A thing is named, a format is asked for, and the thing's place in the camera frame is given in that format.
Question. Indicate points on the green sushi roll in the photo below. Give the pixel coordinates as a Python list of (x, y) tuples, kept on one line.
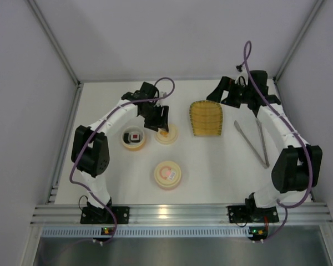
[(127, 138)]

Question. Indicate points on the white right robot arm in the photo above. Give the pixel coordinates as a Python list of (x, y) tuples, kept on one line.
[(298, 166)]

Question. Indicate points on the cream lid yellow handle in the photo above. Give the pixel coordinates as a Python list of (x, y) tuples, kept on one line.
[(167, 138)]

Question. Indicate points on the grey slotted cable duct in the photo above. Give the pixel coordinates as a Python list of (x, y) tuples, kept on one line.
[(147, 232)]

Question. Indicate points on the metal serving tongs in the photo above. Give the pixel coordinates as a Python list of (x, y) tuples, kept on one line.
[(251, 130)]

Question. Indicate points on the pink lunch box bowl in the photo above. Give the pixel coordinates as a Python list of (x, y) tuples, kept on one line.
[(167, 184)]

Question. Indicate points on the aluminium mounting rail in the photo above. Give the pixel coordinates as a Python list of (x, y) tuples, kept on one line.
[(180, 215)]

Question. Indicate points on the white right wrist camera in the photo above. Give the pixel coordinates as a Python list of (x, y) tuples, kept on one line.
[(240, 79)]

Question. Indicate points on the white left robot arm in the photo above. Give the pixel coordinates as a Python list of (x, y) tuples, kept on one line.
[(90, 152)]

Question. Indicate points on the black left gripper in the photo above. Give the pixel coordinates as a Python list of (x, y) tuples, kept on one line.
[(156, 118)]

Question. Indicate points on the bamboo serving tray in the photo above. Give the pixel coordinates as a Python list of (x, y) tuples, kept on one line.
[(206, 118)]

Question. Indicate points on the cream lid pink handle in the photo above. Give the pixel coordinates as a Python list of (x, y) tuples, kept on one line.
[(167, 170)]

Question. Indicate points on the red sushi roll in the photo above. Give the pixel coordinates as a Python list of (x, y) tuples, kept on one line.
[(135, 137)]

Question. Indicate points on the yellow lunch box bowl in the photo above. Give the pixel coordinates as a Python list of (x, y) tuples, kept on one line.
[(134, 146)]

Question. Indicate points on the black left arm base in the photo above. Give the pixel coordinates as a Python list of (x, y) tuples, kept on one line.
[(94, 215)]

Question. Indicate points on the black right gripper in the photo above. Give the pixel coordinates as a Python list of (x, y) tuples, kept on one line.
[(225, 90)]

